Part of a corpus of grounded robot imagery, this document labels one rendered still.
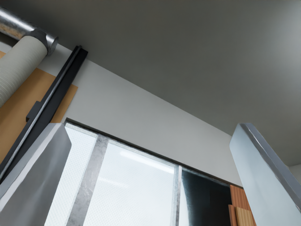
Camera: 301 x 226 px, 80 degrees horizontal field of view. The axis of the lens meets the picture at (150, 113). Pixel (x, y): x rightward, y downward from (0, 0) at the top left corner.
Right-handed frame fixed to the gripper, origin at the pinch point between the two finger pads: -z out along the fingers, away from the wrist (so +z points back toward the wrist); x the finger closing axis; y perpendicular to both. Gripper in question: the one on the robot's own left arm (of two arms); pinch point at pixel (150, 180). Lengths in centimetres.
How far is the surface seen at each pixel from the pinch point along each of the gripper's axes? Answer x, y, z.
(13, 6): -92, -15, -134
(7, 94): -75, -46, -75
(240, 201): 82, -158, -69
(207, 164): 54, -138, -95
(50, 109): -60, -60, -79
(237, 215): 70, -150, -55
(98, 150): -36, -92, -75
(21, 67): -73, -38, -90
